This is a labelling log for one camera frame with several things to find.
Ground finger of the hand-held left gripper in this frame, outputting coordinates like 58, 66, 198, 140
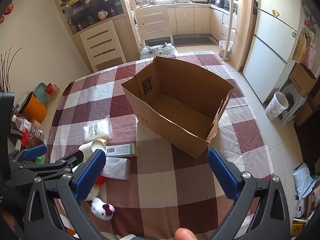
9, 144, 47, 164
12, 151, 85, 179

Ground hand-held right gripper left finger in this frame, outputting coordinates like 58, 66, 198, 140
24, 149, 107, 240

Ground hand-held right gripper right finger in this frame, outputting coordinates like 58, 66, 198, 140
207, 148, 292, 240

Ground white paper cup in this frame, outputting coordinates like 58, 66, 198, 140
79, 140, 108, 160

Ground clear tissue pack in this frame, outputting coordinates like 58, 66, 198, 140
100, 156, 131, 180

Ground white plush toy red bow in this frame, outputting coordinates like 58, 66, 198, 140
85, 184, 115, 221

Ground green white carton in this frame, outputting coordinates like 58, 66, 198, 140
106, 144, 139, 158

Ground white cotton pad packet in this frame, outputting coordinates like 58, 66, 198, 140
83, 116, 112, 142

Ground cardboard box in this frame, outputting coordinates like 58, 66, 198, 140
121, 56, 235, 159
288, 62, 318, 96

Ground checkered cloth desktop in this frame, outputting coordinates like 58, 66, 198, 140
46, 51, 272, 240

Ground person's right hand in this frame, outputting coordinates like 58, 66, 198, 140
174, 228, 198, 240

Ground clear plastic bottle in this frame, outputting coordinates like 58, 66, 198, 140
11, 115, 44, 140

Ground orange canister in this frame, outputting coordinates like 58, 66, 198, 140
19, 91, 48, 124

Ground teal plate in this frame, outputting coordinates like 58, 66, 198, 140
32, 82, 54, 105

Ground dry branches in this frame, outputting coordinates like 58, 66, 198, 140
0, 44, 23, 93

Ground red print glass jar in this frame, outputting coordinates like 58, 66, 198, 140
44, 83, 60, 97

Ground grey parcel bag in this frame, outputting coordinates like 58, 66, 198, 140
292, 162, 317, 200

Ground squiggle patterned trash bin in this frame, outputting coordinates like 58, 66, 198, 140
265, 91, 289, 120

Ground grey plastic stool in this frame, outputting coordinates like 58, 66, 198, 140
279, 79, 308, 125

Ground white slatted chair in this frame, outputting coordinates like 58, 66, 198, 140
135, 6, 174, 48
80, 20, 127, 72

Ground closed cardboard box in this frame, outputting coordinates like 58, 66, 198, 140
288, 62, 318, 96

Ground pink patterned trash bin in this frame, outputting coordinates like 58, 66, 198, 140
218, 40, 232, 58

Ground white refrigerator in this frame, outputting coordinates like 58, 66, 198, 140
242, 0, 304, 104

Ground dark floor mat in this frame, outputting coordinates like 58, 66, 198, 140
145, 36, 219, 47

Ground floral chair cushion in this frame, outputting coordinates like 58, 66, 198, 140
139, 43, 178, 60

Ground pink paper bag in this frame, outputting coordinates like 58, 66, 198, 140
304, 44, 316, 69

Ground yellow plastic bag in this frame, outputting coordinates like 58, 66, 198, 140
292, 27, 313, 63

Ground beige kitchen cabinets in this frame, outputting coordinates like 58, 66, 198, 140
135, 1, 230, 40

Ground countertop oven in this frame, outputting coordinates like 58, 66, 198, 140
223, 0, 238, 12

